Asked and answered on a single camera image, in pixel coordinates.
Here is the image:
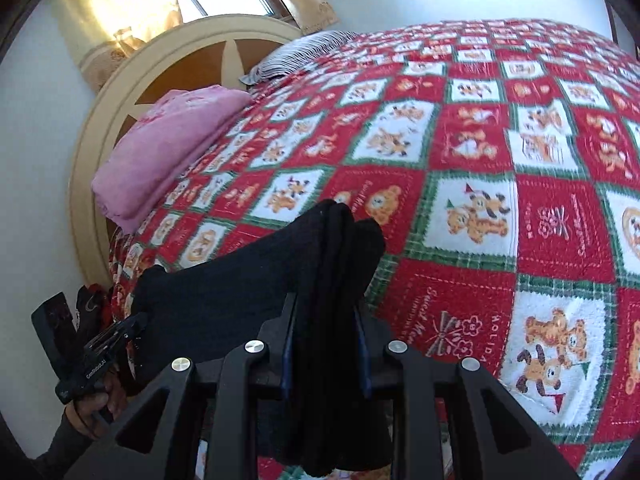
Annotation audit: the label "pink folded blanket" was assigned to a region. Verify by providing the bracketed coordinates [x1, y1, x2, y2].
[90, 86, 252, 235]

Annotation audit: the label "cream wooden headboard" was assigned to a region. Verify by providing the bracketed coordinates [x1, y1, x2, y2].
[66, 14, 306, 291]

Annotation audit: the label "black pants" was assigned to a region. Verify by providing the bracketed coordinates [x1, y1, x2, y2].
[131, 198, 395, 479]

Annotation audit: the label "striped pillow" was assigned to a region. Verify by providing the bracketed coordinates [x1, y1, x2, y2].
[239, 30, 362, 86]

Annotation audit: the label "red and black cloth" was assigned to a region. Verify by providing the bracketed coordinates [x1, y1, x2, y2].
[74, 282, 118, 333]

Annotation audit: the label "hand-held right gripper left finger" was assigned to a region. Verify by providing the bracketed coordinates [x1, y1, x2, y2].
[65, 292, 298, 480]

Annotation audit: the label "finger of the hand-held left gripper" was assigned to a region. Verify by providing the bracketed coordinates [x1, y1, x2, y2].
[82, 311, 149, 357]

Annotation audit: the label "red printed blanket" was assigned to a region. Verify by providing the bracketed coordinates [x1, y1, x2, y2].
[107, 17, 640, 480]

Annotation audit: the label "person's left forearm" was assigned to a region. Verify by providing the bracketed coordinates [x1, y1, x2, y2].
[32, 407, 108, 480]

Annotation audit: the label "person's left hand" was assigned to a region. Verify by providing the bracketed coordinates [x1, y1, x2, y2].
[65, 375, 128, 436]

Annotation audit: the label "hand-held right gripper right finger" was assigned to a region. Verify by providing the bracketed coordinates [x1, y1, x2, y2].
[353, 309, 582, 480]

